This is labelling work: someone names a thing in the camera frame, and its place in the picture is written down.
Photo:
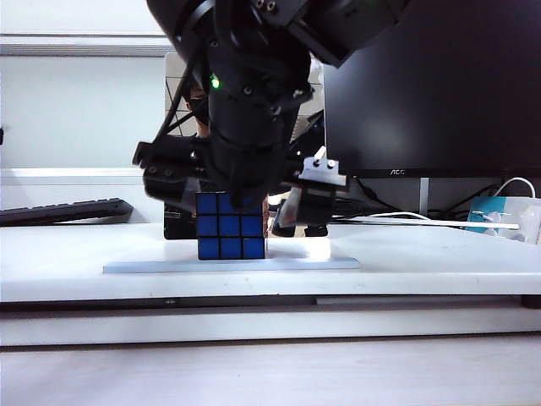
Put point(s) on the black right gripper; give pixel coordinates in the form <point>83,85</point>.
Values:
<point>249,169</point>

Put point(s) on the Rubik's cube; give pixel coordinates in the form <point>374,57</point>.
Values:
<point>230,245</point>

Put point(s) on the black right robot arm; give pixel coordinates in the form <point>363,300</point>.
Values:
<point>253,105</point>

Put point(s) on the square tabletop mirror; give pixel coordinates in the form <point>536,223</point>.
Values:
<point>173,84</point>

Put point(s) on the black keyboard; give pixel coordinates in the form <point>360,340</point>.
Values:
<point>67,211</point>

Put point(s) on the silver monitor stand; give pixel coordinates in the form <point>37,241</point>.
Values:
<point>424,194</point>

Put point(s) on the black AOC computer monitor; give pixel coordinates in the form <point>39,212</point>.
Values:
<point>444,105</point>

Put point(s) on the teal cardboard box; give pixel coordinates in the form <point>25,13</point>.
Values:
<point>482,207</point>

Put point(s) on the white flat strip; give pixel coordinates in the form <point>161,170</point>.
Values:
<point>482,225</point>

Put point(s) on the light blue flat base plate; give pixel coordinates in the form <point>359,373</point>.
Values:
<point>296,265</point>

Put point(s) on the grey partition rail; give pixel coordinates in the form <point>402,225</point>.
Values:
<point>84,44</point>

